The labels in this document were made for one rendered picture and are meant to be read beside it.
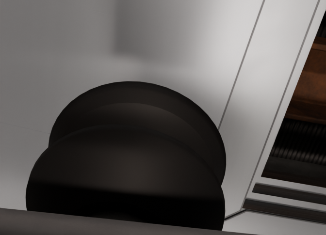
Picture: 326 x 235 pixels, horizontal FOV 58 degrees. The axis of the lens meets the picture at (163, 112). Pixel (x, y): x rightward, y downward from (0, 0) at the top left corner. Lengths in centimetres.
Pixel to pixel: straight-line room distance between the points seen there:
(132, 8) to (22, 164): 13
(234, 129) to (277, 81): 4
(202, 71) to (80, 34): 7
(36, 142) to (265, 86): 15
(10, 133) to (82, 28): 9
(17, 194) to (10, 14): 13
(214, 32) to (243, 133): 6
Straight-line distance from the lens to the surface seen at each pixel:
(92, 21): 17
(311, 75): 37
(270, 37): 17
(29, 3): 18
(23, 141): 21
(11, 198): 25
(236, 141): 19
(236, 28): 16
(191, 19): 16
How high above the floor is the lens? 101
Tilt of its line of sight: 64 degrees down
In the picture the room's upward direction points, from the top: 171 degrees counter-clockwise
